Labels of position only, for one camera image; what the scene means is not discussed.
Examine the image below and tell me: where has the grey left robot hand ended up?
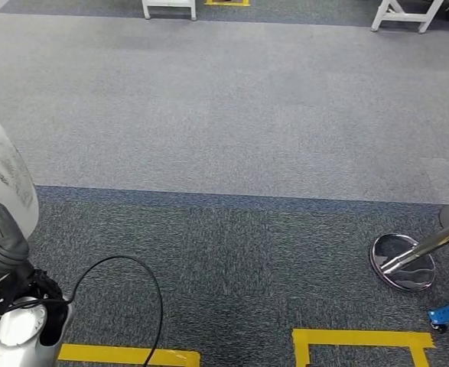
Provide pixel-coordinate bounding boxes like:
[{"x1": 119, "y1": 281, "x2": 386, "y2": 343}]
[{"x1": 0, "y1": 193, "x2": 29, "y2": 261}]

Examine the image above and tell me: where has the white curved plastic part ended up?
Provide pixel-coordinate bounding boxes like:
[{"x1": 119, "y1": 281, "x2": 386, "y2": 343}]
[{"x1": 0, "y1": 100, "x2": 40, "y2": 240}]

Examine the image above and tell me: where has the white table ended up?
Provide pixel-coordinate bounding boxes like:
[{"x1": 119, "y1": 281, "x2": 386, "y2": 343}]
[
  {"x1": 141, "y1": 0, "x2": 197, "y2": 21},
  {"x1": 370, "y1": 0, "x2": 449, "y2": 35}
]

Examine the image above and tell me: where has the black cable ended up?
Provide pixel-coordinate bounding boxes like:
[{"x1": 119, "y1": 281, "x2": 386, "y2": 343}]
[{"x1": 40, "y1": 255, "x2": 164, "y2": 367}]

